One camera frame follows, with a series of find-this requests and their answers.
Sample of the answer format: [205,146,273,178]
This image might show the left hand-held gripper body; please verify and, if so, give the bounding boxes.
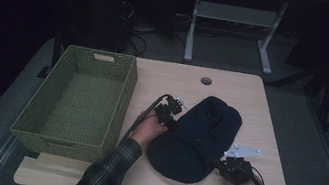
[151,91,190,131]

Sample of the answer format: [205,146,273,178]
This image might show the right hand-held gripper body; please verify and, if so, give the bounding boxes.
[215,141,264,185]

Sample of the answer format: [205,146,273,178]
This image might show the dark blue cloth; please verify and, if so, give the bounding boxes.
[141,86,247,185]

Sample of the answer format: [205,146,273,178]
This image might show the green woven basket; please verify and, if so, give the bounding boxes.
[6,37,142,169]

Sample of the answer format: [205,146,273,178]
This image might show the person's left hand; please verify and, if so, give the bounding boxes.
[128,107,172,150]

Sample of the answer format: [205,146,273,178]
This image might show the grey metal stand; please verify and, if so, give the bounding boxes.
[182,0,290,79]

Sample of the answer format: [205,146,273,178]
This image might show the bundle of floor cables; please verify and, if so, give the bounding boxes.
[109,0,196,65]

